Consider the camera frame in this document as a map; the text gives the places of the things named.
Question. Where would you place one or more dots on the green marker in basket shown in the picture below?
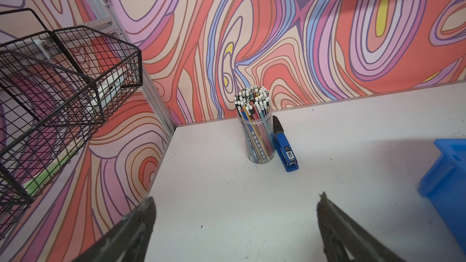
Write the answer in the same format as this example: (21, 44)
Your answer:
(33, 186)

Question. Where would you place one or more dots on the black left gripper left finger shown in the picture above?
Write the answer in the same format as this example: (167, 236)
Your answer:
(128, 240)

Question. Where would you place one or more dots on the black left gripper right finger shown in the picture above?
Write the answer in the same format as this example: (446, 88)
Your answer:
(345, 240)

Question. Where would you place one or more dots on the white marker in basket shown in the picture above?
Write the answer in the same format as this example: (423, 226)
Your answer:
(107, 89)

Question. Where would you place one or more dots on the clear pencil holder with pencils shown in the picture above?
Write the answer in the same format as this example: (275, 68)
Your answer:
(254, 112)

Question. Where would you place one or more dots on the black wire basket on left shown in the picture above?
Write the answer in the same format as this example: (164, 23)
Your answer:
(47, 80)

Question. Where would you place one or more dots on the blue plastic bin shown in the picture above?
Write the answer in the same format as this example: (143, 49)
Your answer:
(445, 186)

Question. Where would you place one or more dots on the blue stapler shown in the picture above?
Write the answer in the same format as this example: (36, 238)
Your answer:
(283, 148)

